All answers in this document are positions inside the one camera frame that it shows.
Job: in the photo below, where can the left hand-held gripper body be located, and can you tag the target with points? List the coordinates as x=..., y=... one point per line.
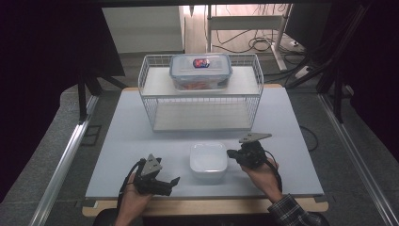
x=150, y=169

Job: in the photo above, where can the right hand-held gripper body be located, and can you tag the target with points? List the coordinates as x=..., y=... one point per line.
x=252, y=153

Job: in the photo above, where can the small white food container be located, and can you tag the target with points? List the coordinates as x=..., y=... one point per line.
x=208, y=160

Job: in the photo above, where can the large clear lidded food container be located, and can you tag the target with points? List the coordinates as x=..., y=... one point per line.
x=200, y=75

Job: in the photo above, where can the person's right hand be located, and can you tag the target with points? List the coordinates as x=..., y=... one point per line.
x=265, y=180

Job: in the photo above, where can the person's left hand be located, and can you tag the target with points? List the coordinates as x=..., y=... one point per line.
x=130, y=204

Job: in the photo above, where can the pale blue table mat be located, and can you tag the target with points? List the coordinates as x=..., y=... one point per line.
x=131, y=150

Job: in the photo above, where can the white power strip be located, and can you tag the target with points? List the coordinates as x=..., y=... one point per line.
x=302, y=72

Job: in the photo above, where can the black metal stand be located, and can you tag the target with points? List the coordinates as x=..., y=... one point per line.
x=338, y=100
x=82, y=100

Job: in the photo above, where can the white cabinet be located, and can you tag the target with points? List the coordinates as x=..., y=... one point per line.
x=141, y=29

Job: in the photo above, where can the black floor outlet frame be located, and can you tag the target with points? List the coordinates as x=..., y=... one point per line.
x=91, y=135

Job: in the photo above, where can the aluminium rail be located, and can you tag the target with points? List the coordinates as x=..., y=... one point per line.
x=62, y=166
x=354, y=150

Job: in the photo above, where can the white desk frame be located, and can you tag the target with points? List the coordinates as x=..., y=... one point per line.
x=244, y=22

